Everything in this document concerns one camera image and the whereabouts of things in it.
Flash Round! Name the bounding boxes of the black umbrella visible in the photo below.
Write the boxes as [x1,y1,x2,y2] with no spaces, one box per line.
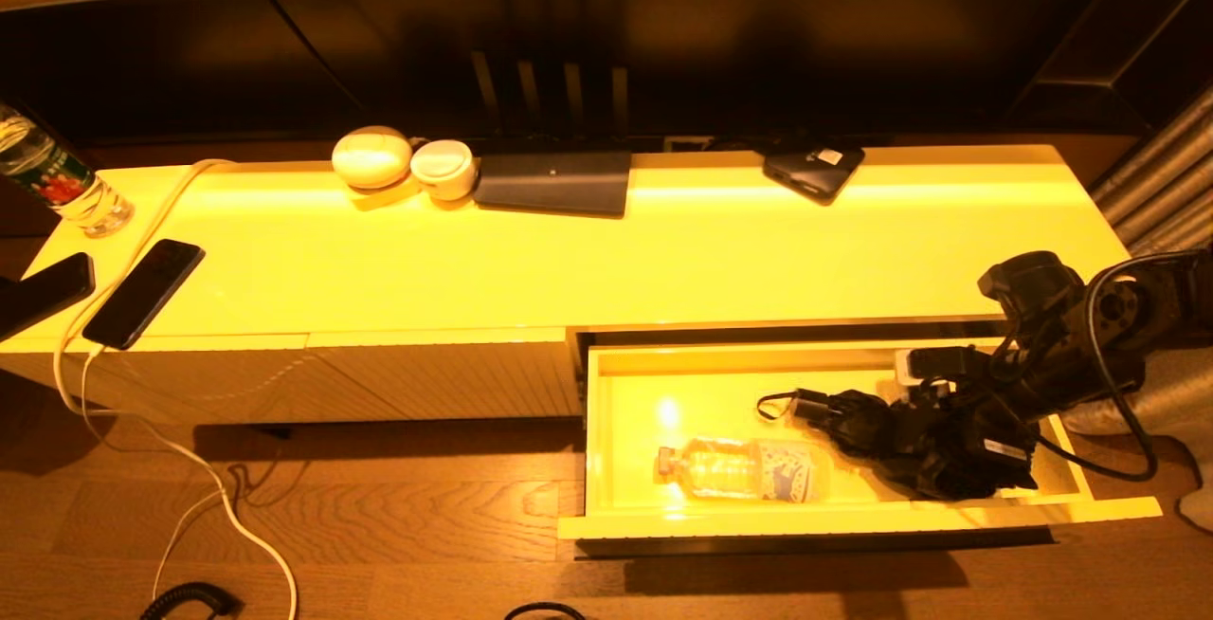
[756,387,1039,501]

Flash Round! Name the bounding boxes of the clear bottle with white cap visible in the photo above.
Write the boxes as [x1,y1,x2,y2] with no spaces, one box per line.
[654,436,833,505]

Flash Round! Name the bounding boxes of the cabinet drawer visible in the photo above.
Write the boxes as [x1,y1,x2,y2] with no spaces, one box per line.
[554,329,1165,542]

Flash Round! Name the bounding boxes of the cream ribbed cabinet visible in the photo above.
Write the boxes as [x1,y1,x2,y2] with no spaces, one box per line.
[0,142,1171,431]

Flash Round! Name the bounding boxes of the grey curtain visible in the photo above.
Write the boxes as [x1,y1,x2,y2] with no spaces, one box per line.
[1066,80,1213,536]

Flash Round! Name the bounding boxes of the small black flat device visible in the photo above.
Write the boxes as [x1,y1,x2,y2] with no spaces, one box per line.
[763,146,865,207]

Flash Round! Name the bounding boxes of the dark wooden shelf unit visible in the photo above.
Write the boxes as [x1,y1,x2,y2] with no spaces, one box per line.
[1005,0,1213,133]

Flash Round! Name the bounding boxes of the black flat television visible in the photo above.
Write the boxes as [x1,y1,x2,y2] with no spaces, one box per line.
[0,0,1119,153]

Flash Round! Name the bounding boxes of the dark grey flat box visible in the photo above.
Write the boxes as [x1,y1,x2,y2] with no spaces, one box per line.
[474,150,633,217]

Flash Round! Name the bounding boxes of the white round lidded jar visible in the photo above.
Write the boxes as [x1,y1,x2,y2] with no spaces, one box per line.
[409,138,478,201]

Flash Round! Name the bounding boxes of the white egg-shaped device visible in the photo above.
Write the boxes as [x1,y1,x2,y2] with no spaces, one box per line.
[331,124,414,190]

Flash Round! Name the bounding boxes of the black smartphone on charger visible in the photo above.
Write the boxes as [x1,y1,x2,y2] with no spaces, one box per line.
[81,238,207,352]

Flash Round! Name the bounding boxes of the water bottle with green label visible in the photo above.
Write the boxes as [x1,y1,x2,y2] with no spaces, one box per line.
[0,100,136,238]

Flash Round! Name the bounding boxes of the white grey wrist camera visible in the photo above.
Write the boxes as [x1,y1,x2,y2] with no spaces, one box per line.
[895,345,969,387]

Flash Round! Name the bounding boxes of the black coiled floor cable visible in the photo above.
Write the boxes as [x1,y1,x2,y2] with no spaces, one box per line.
[138,582,238,620]

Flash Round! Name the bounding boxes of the white charging cable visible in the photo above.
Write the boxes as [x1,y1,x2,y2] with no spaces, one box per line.
[51,157,300,620]

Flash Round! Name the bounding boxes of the thin white cable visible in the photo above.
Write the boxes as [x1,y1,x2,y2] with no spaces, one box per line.
[80,343,233,602]

